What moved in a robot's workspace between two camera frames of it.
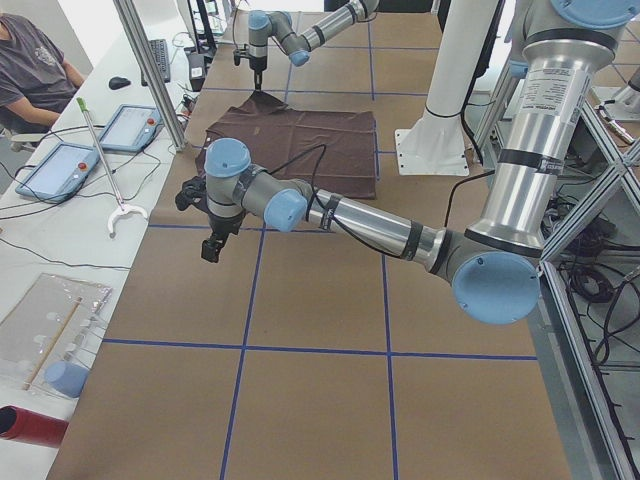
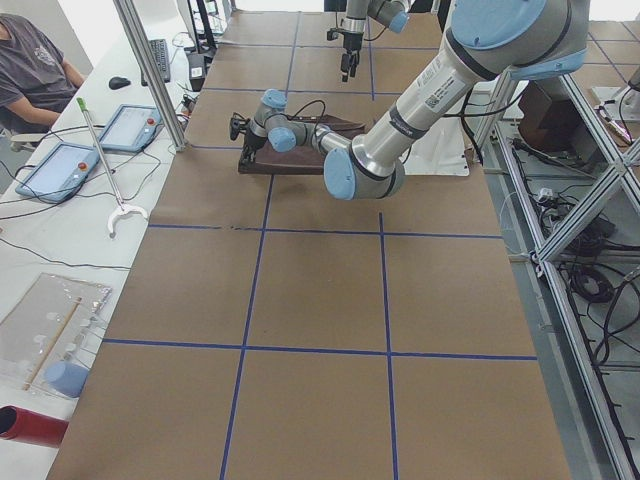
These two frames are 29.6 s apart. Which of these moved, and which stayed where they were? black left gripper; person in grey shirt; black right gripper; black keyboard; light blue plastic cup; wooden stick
Moved: black right gripper; black left gripper
Stayed: light blue plastic cup; person in grey shirt; wooden stick; black keyboard
